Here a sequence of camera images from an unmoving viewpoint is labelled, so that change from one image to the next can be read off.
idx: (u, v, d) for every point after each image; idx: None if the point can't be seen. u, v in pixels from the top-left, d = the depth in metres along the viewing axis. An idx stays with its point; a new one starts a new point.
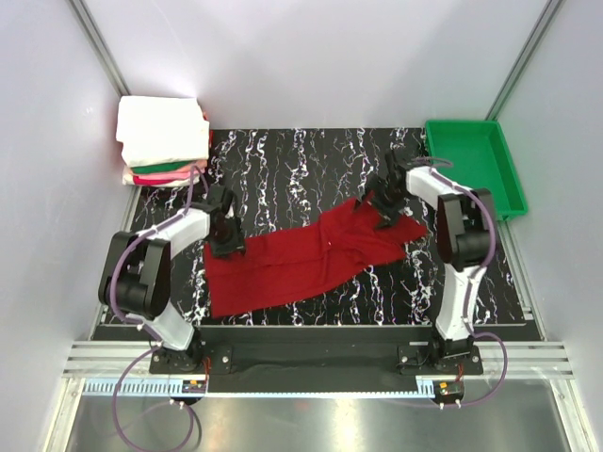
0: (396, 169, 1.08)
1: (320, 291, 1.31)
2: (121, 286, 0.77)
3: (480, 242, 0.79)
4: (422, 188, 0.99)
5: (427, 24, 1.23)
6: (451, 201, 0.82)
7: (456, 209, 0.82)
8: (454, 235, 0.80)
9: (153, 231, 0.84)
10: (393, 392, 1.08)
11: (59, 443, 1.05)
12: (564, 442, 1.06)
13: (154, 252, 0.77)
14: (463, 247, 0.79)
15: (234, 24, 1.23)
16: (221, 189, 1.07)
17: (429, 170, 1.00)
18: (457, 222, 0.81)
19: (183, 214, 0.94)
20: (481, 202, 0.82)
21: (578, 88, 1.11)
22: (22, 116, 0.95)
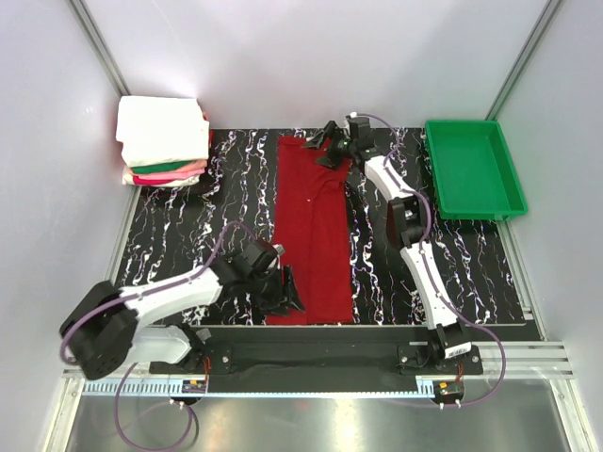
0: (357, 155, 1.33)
1: (343, 235, 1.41)
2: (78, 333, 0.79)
3: (415, 232, 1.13)
4: (378, 181, 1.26)
5: (427, 24, 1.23)
6: (398, 206, 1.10)
7: (401, 211, 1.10)
8: (399, 232, 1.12)
9: (135, 295, 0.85)
10: (393, 392, 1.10)
11: (59, 443, 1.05)
12: (564, 441, 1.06)
13: (115, 324, 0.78)
14: (404, 238, 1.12)
15: (233, 24, 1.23)
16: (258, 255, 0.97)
17: (383, 165, 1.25)
18: (402, 222, 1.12)
19: (190, 277, 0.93)
20: (424, 202, 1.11)
21: (578, 88, 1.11)
22: (21, 115, 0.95)
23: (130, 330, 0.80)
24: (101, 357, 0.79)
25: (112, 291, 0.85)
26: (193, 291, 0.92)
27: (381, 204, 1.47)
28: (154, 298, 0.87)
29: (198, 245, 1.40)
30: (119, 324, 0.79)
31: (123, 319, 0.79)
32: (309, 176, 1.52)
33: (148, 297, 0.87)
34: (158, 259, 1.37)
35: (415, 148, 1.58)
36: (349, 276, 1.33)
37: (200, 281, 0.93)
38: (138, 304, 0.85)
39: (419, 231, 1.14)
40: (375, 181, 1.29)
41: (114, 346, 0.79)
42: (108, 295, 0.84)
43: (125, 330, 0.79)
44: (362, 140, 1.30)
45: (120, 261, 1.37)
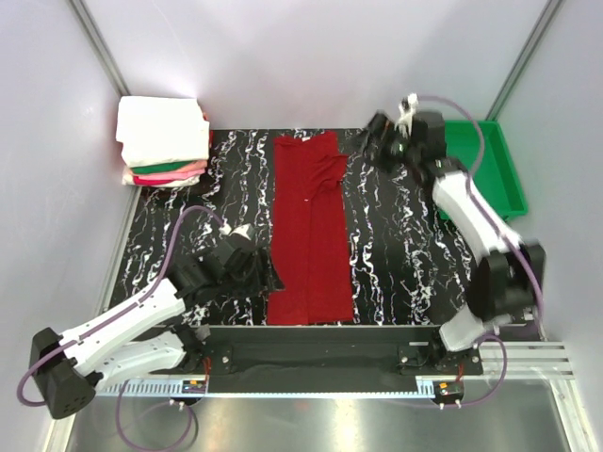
0: (421, 169, 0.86)
1: (343, 232, 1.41)
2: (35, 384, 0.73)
3: (523, 301, 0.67)
4: (455, 215, 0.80)
5: (427, 24, 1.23)
6: (497, 264, 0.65)
7: (500, 274, 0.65)
8: (491, 298, 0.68)
9: (73, 342, 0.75)
10: (393, 392, 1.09)
11: (59, 443, 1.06)
12: (564, 442, 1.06)
13: (56, 379, 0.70)
14: (497, 309, 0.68)
15: (234, 24, 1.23)
16: (231, 252, 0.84)
17: (468, 189, 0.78)
18: (498, 287, 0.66)
19: (139, 301, 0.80)
20: (525, 265, 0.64)
21: (578, 88, 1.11)
22: (22, 116, 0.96)
23: (76, 380, 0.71)
24: (59, 407, 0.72)
25: (52, 340, 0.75)
26: (145, 317, 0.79)
27: (381, 204, 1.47)
28: (97, 338, 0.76)
29: (198, 245, 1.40)
30: (60, 378, 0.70)
31: (65, 370, 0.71)
32: (303, 176, 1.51)
33: (91, 337, 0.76)
34: (157, 259, 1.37)
35: None
36: (349, 276, 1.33)
37: (153, 302, 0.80)
38: (77, 351, 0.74)
39: (525, 303, 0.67)
40: (449, 212, 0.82)
41: (66, 396, 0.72)
42: (48, 346, 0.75)
43: (66, 383, 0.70)
44: (432, 148, 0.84)
45: (120, 262, 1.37)
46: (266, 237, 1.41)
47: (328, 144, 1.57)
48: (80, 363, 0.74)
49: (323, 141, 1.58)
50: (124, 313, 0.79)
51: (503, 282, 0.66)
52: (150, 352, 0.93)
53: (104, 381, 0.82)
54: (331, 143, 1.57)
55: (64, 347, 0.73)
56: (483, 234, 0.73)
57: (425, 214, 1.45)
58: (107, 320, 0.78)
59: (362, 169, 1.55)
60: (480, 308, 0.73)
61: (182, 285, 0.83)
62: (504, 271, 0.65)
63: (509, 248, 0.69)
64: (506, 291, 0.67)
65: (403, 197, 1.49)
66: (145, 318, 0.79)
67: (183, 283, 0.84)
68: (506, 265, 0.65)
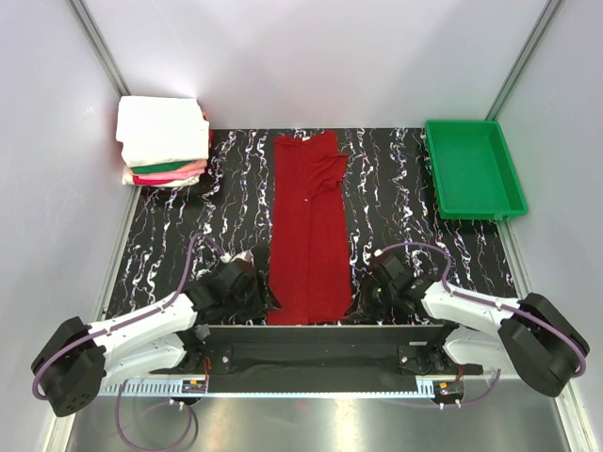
0: (407, 298, 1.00)
1: (344, 232, 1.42)
2: (51, 370, 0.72)
3: (566, 355, 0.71)
4: (457, 317, 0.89)
5: (427, 25, 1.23)
6: (519, 331, 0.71)
7: (529, 339, 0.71)
8: (545, 369, 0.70)
9: (103, 331, 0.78)
10: (392, 392, 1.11)
11: (59, 443, 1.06)
12: (564, 441, 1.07)
13: (80, 363, 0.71)
14: (557, 371, 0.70)
15: (234, 24, 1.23)
16: (237, 274, 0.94)
17: (449, 292, 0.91)
18: (543, 352, 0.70)
19: (163, 307, 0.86)
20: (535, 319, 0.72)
21: (578, 89, 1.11)
22: (22, 115, 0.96)
23: (99, 369, 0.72)
24: (72, 395, 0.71)
25: (79, 329, 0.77)
26: (167, 322, 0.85)
27: (381, 204, 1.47)
28: (123, 333, 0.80)
29: (198, 244, 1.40)
30: (86, 363, 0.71)
31: (90, 358, 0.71)
32: (304, 176, 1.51)
33: (117, 330, 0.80)
34: (157, 259, 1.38)
35: (415, 148, 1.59)
36: (349, 276, 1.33)
37: (173, 310, 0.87)
38: (105, 340, 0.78)
39: (567, 352, 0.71)
40: (454, 319, 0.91)
41: (84, 384, 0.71)
42: (76, 332, 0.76)
43: (90, 370, 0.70)
44: (399, 279, 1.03)
45: (120, 262, 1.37)
46: (266, 237, 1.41)
47: (328, 142, 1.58)
48: (107, 352, 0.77)
49: (323, 139, 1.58)
50: (148, 314, 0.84)
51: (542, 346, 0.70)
52: (151, 351, 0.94)
53: (106, 379, 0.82)
54: (331, 142, 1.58)
55: (95, 335, 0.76)
56: (487, 315, 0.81)
57: (425, 214, 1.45)
58: (133, 318, 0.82)
59: (362, 168, 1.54)
60: (543, 386, 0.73)
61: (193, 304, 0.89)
62: (529, 334, 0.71)
63: (514, 314, 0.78)
64: (547, 352, 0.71)
65: (403, 197, 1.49)
66: (164, 324, 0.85)
67: (196, 301, 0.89)
68: (527, 330, 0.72)
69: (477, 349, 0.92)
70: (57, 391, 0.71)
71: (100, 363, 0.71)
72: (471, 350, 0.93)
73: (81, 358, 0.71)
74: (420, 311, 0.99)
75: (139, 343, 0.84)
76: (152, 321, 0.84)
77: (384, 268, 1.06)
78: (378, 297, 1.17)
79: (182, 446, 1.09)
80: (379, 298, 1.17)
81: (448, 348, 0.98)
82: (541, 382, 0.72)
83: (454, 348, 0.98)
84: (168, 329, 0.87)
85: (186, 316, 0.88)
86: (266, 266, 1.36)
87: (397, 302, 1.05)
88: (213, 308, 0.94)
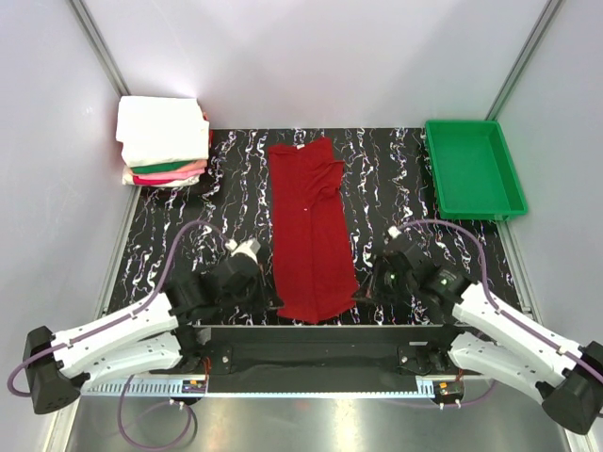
0: (431, 293, 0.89)
1: (345, 237, 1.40)
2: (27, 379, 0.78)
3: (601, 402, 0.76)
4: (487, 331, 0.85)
5: (428, 24, 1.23)
6: (582, 388, 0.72)
7: (587, 394, 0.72)
8: (589, 421, 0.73)
9: (63, 345, 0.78)
10: (392, 392, 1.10)
11: (59, 443, 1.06)
12: (564, 441, 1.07)
13: (40, 379, 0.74)
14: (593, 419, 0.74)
15: (234, 24, 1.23)
16: (228, 275, 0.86)
17: (497, 310, 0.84)
18: (592, 407, 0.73)
19: (134, 314, 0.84)
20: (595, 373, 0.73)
21: (578, 89, 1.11)
22: (22, 115, 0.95)
23: (59, 381, 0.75)
24: (43, 403, 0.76)
25: (43, 339, 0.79)
26: (139, 330, 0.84)
27: (381, 204, 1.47)
28: (87, 345, 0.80)
29: (198, 245, 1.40)
30: (45, 379, 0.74)
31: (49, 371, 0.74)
32: (302, 184, 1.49)
33: (80, 343, 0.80)
34: (157, 259, 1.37)
35: (415, 148, 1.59)
36: (350, 278, 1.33)
37: (147, 314, 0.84)
38: (66, 354, 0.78)
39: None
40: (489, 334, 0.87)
41: (50, 394, 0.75)
42: (40, 344, 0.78)
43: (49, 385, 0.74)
44: (421, 270, 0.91)
45: (119, 262, 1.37)
46: (266, 237, 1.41)
47: (321, 149, 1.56)
48: (67, 366, 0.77)
49: (316, 146, 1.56)
50: (118, 322, 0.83)
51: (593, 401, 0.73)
52: (141, 353, 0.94)
53: (89, 381, 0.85)
54: (323, 149, 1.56)
55: (55, 348, 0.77)
56: (545, 357, 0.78)
57: (425, 214, 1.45)
58: (103, 327, 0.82)
59: (362, 168, 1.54)
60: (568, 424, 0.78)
61: (179, 307, 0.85)
62: (589, 391, 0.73)
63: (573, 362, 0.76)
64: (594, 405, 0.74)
65: (403, 197, 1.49)
66: (135, 330, 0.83)
67: (183, 302, 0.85)
68: (588, 385, 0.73)
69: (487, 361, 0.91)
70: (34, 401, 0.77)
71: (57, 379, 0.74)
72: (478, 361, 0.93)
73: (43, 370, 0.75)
74: (445, 307, 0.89)
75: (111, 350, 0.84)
76: (123, 329, 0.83)
77: (406, 259, 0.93)
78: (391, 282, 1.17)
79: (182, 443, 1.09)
80: (390, 284, 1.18)
81: (455, 356, 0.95)
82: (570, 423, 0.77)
83: (459, 356, 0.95)
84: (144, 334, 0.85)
85: (163, 322, 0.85)
86: (268, 266, 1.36)
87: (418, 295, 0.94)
88: (203, 309, 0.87)
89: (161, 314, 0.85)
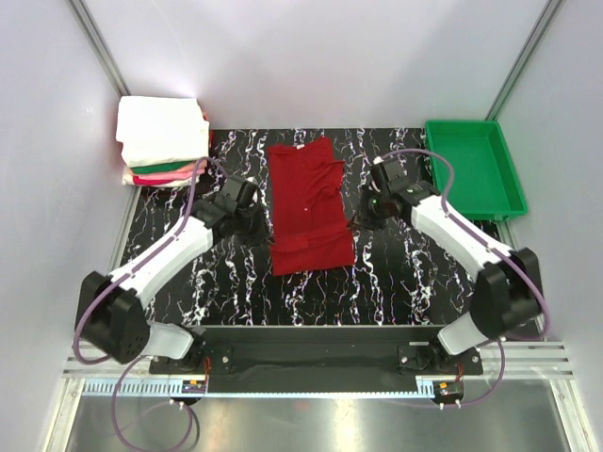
0: (395, 198, 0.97)
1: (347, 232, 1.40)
2: (92, 330, 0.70)
3: (526, 309, 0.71)
4: (437, 234, 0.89)
5: (427, 25, 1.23)
6: (496, 276, 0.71)
7: (504, 284, 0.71)
8: (499, 316, 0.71)
9: (126, 275, 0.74)
10: (392, 392, 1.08)
11: (59, 443, 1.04)
12: (564, 442, 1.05)
13: (119, 308, 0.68)
14: (512, 322, 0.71)
15: (235, 24, 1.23)
16: (240, 186, 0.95)
17: (445, 213, 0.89)
18: (504, 300, 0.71)
19: (175, 234, 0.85)
20: (517, 268, 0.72)
21: (578, 89, 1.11)
22: (22, 115, 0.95)
23: (138, 307, 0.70)
24: (125, 339, 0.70)
25: (103, 279, 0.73)
26: (186, 247, 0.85)
27: None
28: (148, 270, 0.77)
29: None
30: (123, 306, 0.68)
31: (126, 298, 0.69)
32: (302, 184, 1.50)
33: (140, 271, 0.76)
34: None
35: (415, 148, 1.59)
36: (349, 276, 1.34)
37: (187, 235, 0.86)
38: (133, 282, 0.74)
39: (533, 310, 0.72)
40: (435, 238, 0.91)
41: (131, 325, 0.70)
42: (102, 282, 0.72)
43: (132, 309, 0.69)
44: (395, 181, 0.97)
45: (120, 262, 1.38)
46: None
47: (319, 149, 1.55)
48: (141, 292, 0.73)
49: (315, 146, 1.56)
50: (164, 246, 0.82)
51: (506, 296, 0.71)
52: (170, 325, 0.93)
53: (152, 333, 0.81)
54: (321, 148, 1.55)
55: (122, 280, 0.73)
56: (475, 252, 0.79)
57: None
58: (151, 254, 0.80)
59: (362, 169, 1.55)
60: (490, 329, 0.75)
61: (205, 222, 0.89)
62: (504, 283, 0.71)
63: (499, 258, 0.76)
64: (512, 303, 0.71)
65: None
66: (181, 251, 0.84)
67: (205, 219, 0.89)
68: (504, 278, 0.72)
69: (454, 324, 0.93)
70: (111, 345, 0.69)
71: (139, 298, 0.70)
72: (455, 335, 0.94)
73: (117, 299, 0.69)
74: (404, 214, 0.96)
75: (164, 277, 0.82)
76: (170, 251, 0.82)
77: (382, 171, 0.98)
78: (372, 209, 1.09)
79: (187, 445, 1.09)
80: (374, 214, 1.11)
81: (442, 337, 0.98)
82: (489, 325, 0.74)
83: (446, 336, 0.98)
84: (187, 255, 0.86)
85: (202, 237, 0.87)
86: (267, 266, 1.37)
87: (386, 205, 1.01)
88: (227, 220, 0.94)
89: (196, 231, 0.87)
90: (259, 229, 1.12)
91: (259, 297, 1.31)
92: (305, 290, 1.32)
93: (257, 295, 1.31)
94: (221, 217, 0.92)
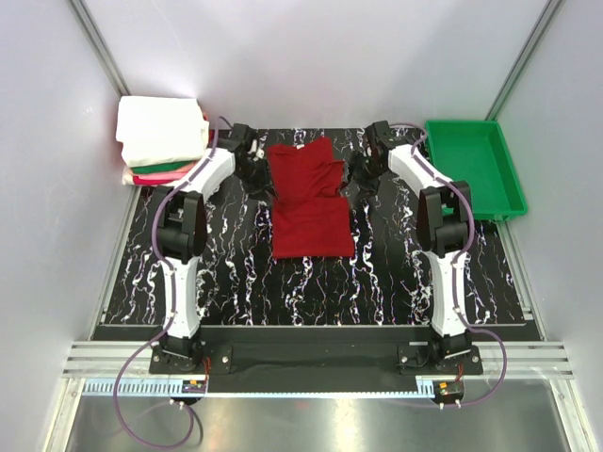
0: (378, 144, 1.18)
1: (345, 224, 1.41)
2: (166, 231, 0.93)
3: (454, 229, 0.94)
4: (404, 170, 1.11)
5: (427, 24, 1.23)
6: (431, 197, 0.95)
7: (438, 203, 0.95)
8: (431, 229, 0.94)
9: (186, 183, 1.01)
10: (393, 392, 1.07)
11: (59, 443, 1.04)
12: (564, 442, 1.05)
13: (189, 203, 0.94)
14: (440, 235, 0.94)
15: (235, 24, 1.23)
16: (245, 127, 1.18)
17: (411, 153, 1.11)
18: (436, 217, 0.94)
19: (210, 157, 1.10)
20: (457, 191, 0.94)
21: (578, 88, 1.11)
22: (22, 115, 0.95)
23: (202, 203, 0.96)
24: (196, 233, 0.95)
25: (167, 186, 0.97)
26: (219, 167, 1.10)
27: (381, 205, 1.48)
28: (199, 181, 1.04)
29: None
30: (191, 202, 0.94)
31: (192, 198, 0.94)
32: (302, 184, 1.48)
33: (195, 180, 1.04)
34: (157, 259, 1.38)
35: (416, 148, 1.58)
36: (349, 276, 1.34)
37: (219, 158, 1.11)
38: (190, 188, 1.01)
39: (462, 231, 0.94)
40: (400, 173, 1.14)
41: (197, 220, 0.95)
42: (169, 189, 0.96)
43: (197, 203, 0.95)
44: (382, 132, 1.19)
45: (120, 261, 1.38)
46: (266, 237, 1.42)
47: (318, 147, 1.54)
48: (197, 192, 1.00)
49: (316, 145, 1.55)
50: (203, 166, 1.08)
51: (438, 213, 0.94)
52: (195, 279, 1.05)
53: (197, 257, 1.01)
54: (318, 146, 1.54)
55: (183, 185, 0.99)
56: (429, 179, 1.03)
57: None
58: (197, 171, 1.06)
59: None
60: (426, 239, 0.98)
61: (227, 149, 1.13)
62: (437, 201, 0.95)
63: (443, 185, 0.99)
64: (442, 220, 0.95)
65: (403, 197, 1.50)
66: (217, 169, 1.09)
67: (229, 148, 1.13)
68: (437, 198, 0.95)
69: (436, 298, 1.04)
70: (185, 239, 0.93)
71: (201, 196, 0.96)
72: (439, 308, 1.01)
73: (186, 199, 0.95)
74: (384, 159, 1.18)
75: (209, 189, 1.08)
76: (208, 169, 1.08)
77: (374, 128, 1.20)
78: (366, 168, 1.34)
79: (191, 442, 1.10)
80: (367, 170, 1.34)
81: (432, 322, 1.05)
82: (426, 236, 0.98)
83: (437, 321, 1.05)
84: (220, 173, 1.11)
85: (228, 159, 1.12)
86: (267, 266, 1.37)
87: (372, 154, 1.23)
88: (242, 150, 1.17)
89: (222, 155, 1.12)
90: (265, 175, 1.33)
91: (259, 297, 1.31)
92: (305, 290, 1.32)
93: (257, 295, 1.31)
94: (237, 148, 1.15)
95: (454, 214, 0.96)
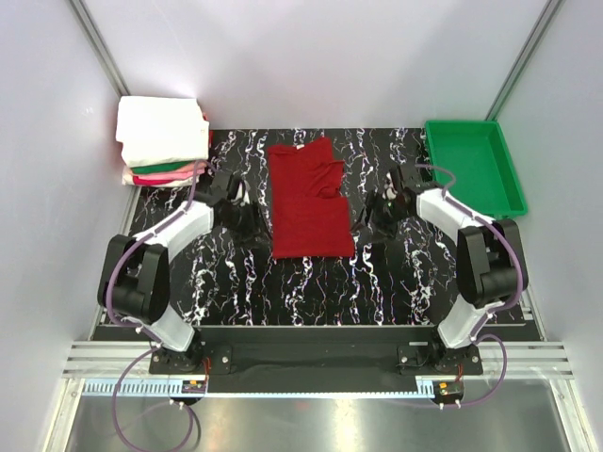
0: (404, 190, 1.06)
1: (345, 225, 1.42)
2: (119, 290, 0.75)
3: (504, 277, 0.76)
4: (438, 217, 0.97)
5: (427, 25, 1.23)
6: (475, 236, 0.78)
7: (482, 244, 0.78)
8: (477, 273, 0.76)
9: (151, 234, 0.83)
10: (393, 392, 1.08)
11: (58, 443, 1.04)
12: (564, 442, 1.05)
13: (150, 258, 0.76)
14: (488, 285, 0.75)
15: (234, 24, 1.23)
16: (229, 178, 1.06)
17: (442, 195, 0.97)
18: (480, 261, 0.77)
19: (185, 210, 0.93)
20: (498, 234, 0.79)
21: (578, 89, 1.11)
22: (22, 116, 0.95)
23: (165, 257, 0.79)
24: (157, 293, 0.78)
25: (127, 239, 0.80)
26: (193, 220, 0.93)
27: None
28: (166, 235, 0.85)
29: (198, 244, 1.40)
30: (151, 256, 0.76)
31: (153, 250, 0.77)
32: (302, 185, 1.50)
33: (162, 232, 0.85)
34: None
35: (415, 148, 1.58)
36: (349, 276, 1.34)
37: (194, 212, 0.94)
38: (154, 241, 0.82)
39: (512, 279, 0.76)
40: (433, 218, 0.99)
41: (158, 278, 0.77)
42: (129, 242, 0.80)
43: (160, 257, 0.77)
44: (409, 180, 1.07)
45: None
46: None
47: (317, 148, 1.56)
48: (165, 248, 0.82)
49: (314, 146, 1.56)
50: (174, 219, 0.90)
51: (482, 256, 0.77)
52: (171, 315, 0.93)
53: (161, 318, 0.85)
54: (318, 147, 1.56)
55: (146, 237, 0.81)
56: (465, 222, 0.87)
57: None
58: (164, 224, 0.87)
59: (362, 169, 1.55)
60: (465, 289, 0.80)
61: (207, 203, 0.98)
62: (480, 243, 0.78)
63: (483, 225, 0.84)
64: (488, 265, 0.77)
65: None
66: (188, 223, 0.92)
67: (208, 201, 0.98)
68: (481, 238, 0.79)
69: (452, 312, 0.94)
70: (139, 300, 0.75)
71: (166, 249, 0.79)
72: (453, 329, 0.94)
73: (146, 251, 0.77)
74: (411, 206, 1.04)
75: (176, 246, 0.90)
76: (179, 223, 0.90)
77: (399, 171, 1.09)
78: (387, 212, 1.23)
79: (190, 443, 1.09)
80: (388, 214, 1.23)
81: (441, 330, 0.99)
82: (466, 285, 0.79)
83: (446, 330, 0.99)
84: (193, 228, 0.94)
85: (205, 215, 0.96)
86: (267, 266, 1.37)
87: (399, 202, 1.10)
88: (224, 204, 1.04)
89: (199, 208, 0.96)
90: (251, 221, 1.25)
91: (259, 297, 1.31)
92: (305, 290, 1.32)
93: (257, 295, 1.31)
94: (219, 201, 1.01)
95: (499, 260, 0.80)
